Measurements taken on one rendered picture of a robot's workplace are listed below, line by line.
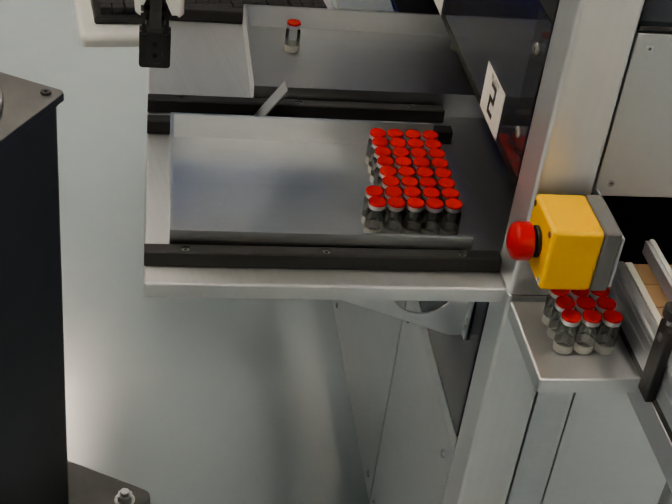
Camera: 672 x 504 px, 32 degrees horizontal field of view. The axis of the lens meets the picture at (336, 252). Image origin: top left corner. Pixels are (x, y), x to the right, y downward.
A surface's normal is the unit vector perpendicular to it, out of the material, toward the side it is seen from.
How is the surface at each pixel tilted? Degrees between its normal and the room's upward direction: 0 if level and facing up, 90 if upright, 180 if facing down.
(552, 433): 90
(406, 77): 0
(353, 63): 0
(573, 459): 90
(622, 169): 90
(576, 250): 90
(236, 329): 0
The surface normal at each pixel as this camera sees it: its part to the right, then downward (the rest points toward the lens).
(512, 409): 0.11, 0.58
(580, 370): 0.11, -0.81
